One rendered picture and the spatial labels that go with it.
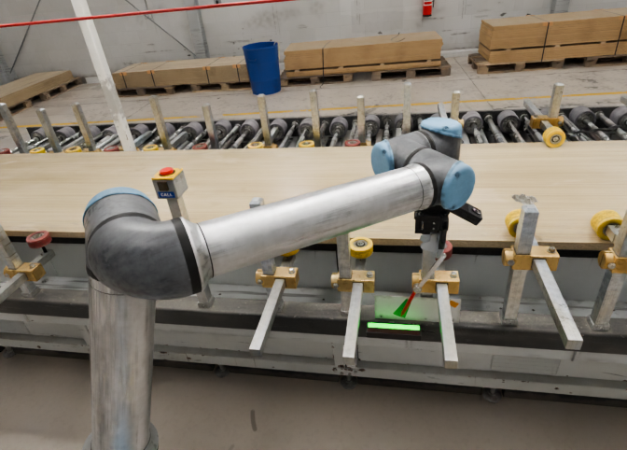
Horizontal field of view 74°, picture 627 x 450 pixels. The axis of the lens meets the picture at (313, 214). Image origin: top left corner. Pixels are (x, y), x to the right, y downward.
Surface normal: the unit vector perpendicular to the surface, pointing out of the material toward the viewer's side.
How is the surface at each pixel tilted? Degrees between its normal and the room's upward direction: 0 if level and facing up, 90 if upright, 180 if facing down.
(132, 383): 94
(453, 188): 90
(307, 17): 90
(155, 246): 36
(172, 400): 0
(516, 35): 90
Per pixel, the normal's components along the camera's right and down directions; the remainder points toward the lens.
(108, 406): -0.02, 0.38
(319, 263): -0.17, 0.52
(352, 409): -0.10, -0.85
